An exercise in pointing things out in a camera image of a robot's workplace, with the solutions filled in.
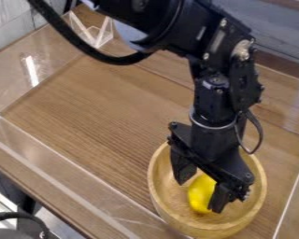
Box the clear acrylic tray enclosure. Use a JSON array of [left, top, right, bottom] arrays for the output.
[[0, 10, 299, 239]]

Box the brown wooden bowl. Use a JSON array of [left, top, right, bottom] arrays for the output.
[[147, 143, 267, 239]]

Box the black metal bracket with screw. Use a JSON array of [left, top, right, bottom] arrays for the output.
[[16, 209, 60, 239]]

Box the black cable bottom left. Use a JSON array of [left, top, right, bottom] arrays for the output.
[[0, 212, 49, 239]]

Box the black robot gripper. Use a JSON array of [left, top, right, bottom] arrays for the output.
[[167, 108, 254, 214]]

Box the yellow lemon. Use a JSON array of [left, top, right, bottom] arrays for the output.
[[187, 174, 215, 214]]

